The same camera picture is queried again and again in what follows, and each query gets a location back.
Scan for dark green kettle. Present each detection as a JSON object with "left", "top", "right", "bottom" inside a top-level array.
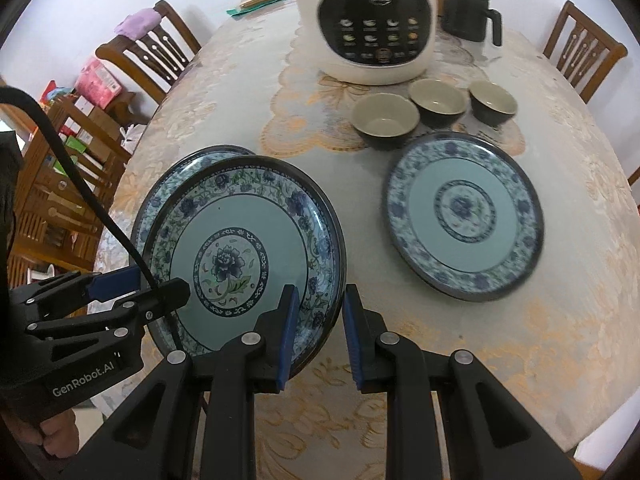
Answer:
[{"left": 440, "top": 0, "right": 503, "bottom": 48}]

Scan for wooden shelf rack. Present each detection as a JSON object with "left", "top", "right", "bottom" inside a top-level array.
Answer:
[{"left": 7, "top": 92, "right": 133, "bottom": 281}]

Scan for floral tablecloth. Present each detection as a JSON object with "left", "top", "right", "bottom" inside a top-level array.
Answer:
[{"left": 92, "top": 0, "right": 640, "bottom": 480}]

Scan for thick black cable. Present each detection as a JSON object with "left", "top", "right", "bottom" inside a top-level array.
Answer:
[{"left": 0, "top": 86, "right": 161, "bottom": 291}]

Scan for blue floral plate green vines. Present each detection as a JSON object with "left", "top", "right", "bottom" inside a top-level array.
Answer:
[{"left": 139, "top": 156, "right": 347, "bottom": 381}]

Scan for white plastic bag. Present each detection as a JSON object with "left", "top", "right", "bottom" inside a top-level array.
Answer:
[{"left": 119, "top": 122, "right": 146, "bottom": 153}]

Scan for dark bowl cream inside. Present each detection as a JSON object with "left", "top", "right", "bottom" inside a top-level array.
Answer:
[
  {"left": 352, "top": 92, "right": 421, "bottom": 151},
  {"left": 468, "top": 80, "right": 518, "bottom": 128},
  {"left": 408, "top": 78, "right": 469, "bottom": 131}
]

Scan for person's left hand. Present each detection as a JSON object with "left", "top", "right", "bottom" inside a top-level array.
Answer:
[{"left": 10, "top": 407, "right": 81, "bottom": 461}]

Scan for white rice cooker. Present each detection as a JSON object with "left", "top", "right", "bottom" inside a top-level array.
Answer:
[{"left": 287, "top": 0, "right": 473, "bottom": 86}]

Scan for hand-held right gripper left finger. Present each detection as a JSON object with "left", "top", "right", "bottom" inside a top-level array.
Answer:
[{"left": 60, "top": 284, "right": 301, "bottom": 480}]

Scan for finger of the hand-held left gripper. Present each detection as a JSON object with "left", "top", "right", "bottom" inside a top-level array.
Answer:
[
  {"left": 10, "top": 265, "right": 145, "bottom": 317},
  {"left": 25, "top": 279, "right": 192, "bottom": 343}
]

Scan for purple cloth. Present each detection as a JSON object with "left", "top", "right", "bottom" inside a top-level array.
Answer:
[{"left": 114, "top": 7, "right": 162, "bottom": 41}]

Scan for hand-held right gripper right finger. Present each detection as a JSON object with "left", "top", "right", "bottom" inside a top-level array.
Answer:
[{"left": 343, "top": 283, "right": 583, "bottom": 480}]

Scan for lace doily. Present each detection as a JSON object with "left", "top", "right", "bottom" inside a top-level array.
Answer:
[{"left": 262, "top": 35, "right": 526, "bottom": 158}]

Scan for pink package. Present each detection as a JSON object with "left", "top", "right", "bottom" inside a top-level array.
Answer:
[{"left": 75, "top": 57, "right": 123, "bottom": 108}]

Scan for colourful snack packet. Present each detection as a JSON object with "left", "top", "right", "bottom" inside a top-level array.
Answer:
[{"left": 40, "top": 80, "right": 76, "bottom": 107}]

